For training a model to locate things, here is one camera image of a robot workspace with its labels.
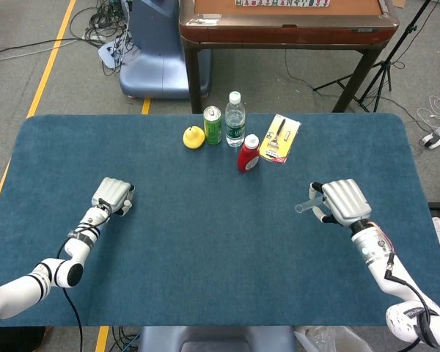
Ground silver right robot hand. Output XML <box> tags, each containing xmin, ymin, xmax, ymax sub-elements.
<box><xmin>307</xmin><ymin>178</ymin><xmax>373</xmax><ymax>227</ymax></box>

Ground mahjong tile row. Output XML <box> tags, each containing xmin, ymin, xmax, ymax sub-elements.
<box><xmin>235</xmin><ymin>0</ymin><xmax>331</xmax><ymax>7</ymax></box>

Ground brown mahjong table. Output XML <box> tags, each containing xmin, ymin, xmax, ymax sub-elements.
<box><xmin>178</xmin><ymin>0</ymin><xmax>400</xmax><ymax>114</ymax></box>

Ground black floor cable bundle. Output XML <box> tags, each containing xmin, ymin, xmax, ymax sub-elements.
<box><xmin>69</xmin><ymin>0</ymin><xmax>133</xmax><ymax>76</ymax></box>

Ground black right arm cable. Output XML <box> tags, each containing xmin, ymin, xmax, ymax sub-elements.
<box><xmin>384</xmin><ymin>262</ymin><xmax>440</xmax><ymax>349</ymax></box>

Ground clear plastic water bottle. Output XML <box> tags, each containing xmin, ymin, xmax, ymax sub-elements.
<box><xmin>224</xmin><ymin>91</ymin><xmax>246</xmax><ymax>148</ymax></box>

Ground white coiled cable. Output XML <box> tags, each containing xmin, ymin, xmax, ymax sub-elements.
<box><xmin>417</xmin><ymin>95</ymin><xmax>440</xmax><ymax>128</ymax></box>

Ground yellow razor blister pack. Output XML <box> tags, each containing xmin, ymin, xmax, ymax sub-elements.
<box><xmin>259</xmin><ymin>114</ymin><xmax>302</xmax><ymax>165</ymax></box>

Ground transparent glass test tube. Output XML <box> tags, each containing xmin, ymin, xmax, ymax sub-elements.
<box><xmin>295</xmin><ymin>197</ymin><xmax>323</xmax><ymax>214</ymax></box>

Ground green drink can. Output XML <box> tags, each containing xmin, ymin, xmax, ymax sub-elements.
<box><xmin>203</xmin><ymin>106</ymin><xmax>223</xmax><ymax>146</ymax></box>

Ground black tripod stand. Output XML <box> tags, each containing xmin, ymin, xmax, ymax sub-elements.
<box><xmin>312</xmin><ymin>0</ymin><xmax>440</xmax><ymax>113</ymax></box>

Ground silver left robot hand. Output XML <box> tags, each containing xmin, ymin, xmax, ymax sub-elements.
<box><xmin>90</xmin><ymin>177</ymin><xmax>136</xmax><ymax>218</ymax></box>

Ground grey-blue robot torso base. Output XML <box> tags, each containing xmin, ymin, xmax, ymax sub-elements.
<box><xmin>137</xmin><ymin>325</ymin><xmax>298</xmax><ymax>352</ymax></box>

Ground white power strip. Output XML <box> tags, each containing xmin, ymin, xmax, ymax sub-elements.
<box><xmin>98</xmin><ymin>38</ymin><xmax>128</xmax><ymax>70</ymax></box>
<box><xmin>419</xmin><ymin>123</ymin><xmax>440</xmax><ymax>150</ymax></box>

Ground blue table cloth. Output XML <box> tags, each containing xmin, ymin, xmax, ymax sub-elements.
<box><xmin>0</xmin><ymin>112</ymin><xmax>440</xmax><ymax>328</ymax></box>

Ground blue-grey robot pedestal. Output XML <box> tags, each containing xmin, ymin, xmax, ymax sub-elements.
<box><xmin>119</xmin><ymin>0</ymin><xmax>212</xmax><ymax>99</ymax></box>

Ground red ketchup squeeze bottle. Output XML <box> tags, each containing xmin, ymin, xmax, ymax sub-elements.
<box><xmin>236</xmin><ymin>133</ymin><xmax>260</xmax><ymax>174</ymax></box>

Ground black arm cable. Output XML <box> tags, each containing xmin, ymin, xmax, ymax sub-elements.
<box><xmin>384</xmin><ymin>262</ymin><xmax>440</xmax><ymax>349</ymax></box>
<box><xmin>56</xmin><ymin>199</ymin><xmax>113</xmax><ymax>352</ymax></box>

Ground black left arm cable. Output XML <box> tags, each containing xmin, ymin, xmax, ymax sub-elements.
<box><xmin>56</xmin><ymin>199</ymin><xmax>113</xmax><ymax>352</ymax></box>

